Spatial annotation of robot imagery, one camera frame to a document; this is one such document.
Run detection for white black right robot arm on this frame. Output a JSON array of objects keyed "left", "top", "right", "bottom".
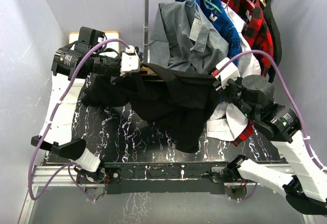
[{"left": 214, "top": 75, "right": 326, "bottom": 216}]

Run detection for blue plaid shirt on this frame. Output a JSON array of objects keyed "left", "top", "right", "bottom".
[{"left": 175, "top": 0, "right": 242, "bottom": 61}]

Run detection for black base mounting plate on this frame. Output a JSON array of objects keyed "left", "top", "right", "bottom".
[{"left": 76, "top": 161, "right": 259, "bottom": 196}]

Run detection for black hanging jacket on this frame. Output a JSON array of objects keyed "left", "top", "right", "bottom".
[{"left": 262, "top": 0, "right": 282, "bottom": 66}]

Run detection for aluminium frame rail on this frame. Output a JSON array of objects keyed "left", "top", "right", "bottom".
[{"left": 18, "top": 166, "right": 316, "bottom": 223}]

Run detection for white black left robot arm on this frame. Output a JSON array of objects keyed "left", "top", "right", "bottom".
[{"left": 31, "top": 27, "right": 121, "bottom": 183}]

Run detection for blue stapler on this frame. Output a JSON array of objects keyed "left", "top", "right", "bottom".
[{"left": 134, "top": 46, "right": 144, "bottom": 59}]

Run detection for pink hanger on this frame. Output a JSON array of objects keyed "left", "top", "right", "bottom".
[{"left": 226, "top": 0, "right": 241, "bottom": 17}]

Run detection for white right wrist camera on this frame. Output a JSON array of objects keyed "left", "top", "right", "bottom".
[{"left": 213, "top": 58, "right": 240, "bottom": 89}]

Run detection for whiteboard with yellow frame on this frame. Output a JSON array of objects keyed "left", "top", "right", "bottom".
[{"left": 68, "top": 31, "right": 120, "bottom": 52}]

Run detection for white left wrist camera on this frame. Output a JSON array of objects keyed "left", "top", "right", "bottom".
[{"left": 120, "top": 45, "right": 141, "bottom": 76}]

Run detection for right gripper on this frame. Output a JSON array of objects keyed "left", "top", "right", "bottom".
[{"left": 214, "top": 75, "right": 256, "bottom": 121}]

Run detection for grey shirt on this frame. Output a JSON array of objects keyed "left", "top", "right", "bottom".
[{"left": 149, "top": 1, "right": 229, "bottom": 74}]

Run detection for light blue hanger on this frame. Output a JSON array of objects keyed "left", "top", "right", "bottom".
[{"left": 186, "top": 0, "right": 199, "bottom": 13}]

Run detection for red black plaid shirt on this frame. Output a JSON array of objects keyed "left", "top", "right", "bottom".
[{"left": 220, "top": 0, "right": 275, "bottom": 147}]

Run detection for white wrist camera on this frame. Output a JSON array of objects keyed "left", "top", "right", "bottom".
[
  {"left": 120, "top": 45, "right": 141, "bottom": 76},
  {"left": 213, "top": 58, "right": 240, "bottom": 89}
]

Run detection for yellow clothes hanger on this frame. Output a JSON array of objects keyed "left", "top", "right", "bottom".
[{"left": 139, "top": 66, "right": 163, "bottom": 82}]

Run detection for white shirt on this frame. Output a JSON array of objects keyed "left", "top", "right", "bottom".
[{"left": 207, "top": 3, "right": 261, "bottom": 141}]

